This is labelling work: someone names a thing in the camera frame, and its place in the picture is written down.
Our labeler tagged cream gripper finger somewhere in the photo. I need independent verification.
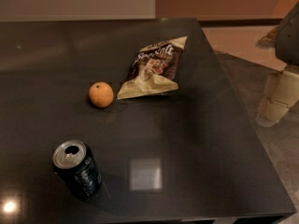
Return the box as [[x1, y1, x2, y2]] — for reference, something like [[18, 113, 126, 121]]
[[256, 65, 299, 127]]

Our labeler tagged orange fruit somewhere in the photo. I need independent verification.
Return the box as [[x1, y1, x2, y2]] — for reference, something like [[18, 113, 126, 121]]
[[89, 82, 114, 108]]

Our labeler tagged brown chip bag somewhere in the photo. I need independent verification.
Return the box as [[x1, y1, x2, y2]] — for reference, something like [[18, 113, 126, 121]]
[[117, 36, 187, 100]]

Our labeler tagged black soda can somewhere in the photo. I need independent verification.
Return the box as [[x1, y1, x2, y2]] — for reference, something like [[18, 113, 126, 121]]
[[52, 140, 102, 199]]

